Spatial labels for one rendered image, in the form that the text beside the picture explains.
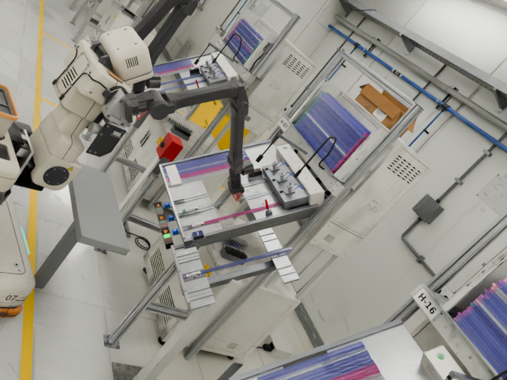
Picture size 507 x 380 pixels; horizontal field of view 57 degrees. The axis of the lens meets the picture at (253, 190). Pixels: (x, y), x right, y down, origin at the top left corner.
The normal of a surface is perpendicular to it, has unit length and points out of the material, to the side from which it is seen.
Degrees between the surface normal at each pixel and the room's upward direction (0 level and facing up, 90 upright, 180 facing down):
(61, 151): 90
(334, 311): 90
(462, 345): 90
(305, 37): 90
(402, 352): 45
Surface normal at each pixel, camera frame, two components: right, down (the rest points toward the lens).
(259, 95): 0.33, 0.58
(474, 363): -0.71, -0.37
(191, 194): -0.05, -0.78
